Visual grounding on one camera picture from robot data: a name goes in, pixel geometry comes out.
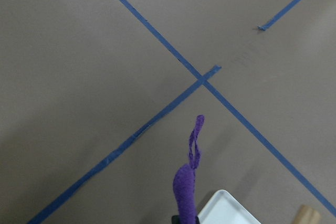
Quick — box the purple towel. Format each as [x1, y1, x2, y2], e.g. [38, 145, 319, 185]
[171, 115, 205, 223]

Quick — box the wooden towel rack white base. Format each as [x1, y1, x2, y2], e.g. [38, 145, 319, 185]
[198, 189, 321, 224]

